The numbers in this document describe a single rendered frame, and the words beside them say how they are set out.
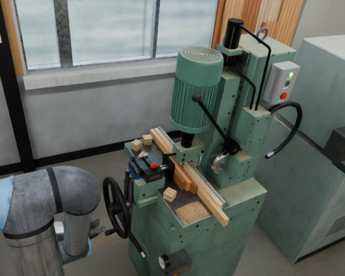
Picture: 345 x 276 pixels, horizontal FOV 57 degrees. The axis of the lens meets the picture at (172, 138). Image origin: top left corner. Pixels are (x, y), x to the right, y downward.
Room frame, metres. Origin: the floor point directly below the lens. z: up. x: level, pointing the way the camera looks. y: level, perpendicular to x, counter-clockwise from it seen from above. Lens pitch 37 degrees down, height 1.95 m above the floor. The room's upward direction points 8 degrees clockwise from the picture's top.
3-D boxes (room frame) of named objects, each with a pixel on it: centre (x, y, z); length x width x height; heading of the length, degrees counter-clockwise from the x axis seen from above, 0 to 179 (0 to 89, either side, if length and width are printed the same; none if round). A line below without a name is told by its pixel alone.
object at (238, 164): (1.12, -0.31, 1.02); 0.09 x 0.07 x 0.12; 35
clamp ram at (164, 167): (1.10, 0.03, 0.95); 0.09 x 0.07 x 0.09; 35
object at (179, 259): (0.84, -0.10, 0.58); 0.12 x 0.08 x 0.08; 125
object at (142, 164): (1.04, 0.10, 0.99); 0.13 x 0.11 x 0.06; 35
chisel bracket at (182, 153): (1.15, -0.08, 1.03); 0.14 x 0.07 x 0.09; 125
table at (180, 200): (1.09, 0.03, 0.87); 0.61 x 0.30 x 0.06; 35
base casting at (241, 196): (1.21, -0.17, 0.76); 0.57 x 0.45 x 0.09; 125
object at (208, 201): (1.13, -0.07, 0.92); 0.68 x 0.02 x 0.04; 35
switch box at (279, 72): (1.21, -0.41, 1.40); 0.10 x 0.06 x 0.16; 125
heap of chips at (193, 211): (0.90, -0.12, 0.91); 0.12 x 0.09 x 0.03; 125
